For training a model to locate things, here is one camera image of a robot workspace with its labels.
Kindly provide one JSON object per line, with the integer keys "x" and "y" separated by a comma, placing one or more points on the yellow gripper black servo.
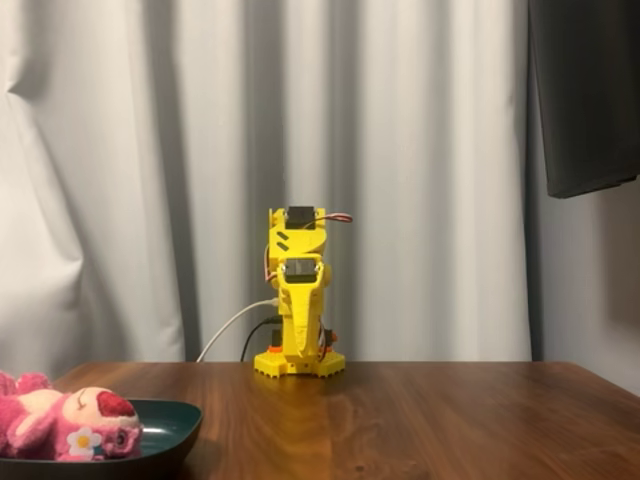
{"x": 301, "y": 296}

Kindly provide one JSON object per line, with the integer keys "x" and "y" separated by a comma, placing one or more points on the pink strawberry bear plush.
{"x": 70, "y": 420}

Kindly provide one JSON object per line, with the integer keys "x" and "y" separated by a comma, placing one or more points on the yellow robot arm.
{"x": 300, "y": 240}

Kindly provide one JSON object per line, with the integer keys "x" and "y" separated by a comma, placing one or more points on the dark green square bin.
{"x": 170, "y": 425}

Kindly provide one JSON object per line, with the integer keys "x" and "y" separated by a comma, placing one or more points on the orange black table clamp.
{"x": 275, "y": 348}
{"x": 331, "y": 337}

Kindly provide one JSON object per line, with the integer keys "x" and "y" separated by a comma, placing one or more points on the white curtain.
{"x": 125, "y": 175}

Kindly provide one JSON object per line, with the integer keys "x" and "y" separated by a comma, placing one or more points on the black monitor corner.
{"x": 585, "y": 90}

